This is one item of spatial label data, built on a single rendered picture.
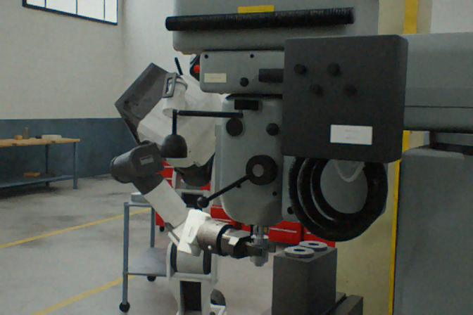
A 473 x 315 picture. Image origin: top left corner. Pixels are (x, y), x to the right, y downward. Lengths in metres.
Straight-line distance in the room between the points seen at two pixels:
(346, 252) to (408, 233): 2.07
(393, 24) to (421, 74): 1.92
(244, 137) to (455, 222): 0.51
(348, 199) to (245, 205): 0.27
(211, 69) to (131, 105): 0.60
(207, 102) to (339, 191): 0.75
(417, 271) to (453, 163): 0.22
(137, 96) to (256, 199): 0.73
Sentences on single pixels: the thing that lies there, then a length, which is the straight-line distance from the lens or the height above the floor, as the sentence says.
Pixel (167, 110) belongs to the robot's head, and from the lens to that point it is 1.79.
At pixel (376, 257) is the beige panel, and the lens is 3.24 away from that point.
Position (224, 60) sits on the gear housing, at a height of 1.70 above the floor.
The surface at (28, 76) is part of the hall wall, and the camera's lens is 11.19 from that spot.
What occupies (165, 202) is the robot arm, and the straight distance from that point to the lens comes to 1.87.
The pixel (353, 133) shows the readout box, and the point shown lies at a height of 1.56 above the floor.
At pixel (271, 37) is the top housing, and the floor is 1.75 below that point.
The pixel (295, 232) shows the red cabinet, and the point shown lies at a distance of 6.47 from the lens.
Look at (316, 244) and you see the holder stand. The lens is 1.94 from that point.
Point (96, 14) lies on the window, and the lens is 12.49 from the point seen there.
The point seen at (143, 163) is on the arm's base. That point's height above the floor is 1.41.
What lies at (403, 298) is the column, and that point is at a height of 1.23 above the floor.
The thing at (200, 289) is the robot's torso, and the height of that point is 0.88.
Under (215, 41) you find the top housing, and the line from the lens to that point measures 1.39.
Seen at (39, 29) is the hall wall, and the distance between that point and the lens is 11.44.
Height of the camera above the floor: 1.61
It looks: 5 degrees down
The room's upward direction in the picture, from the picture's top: 2 degrees clockwise
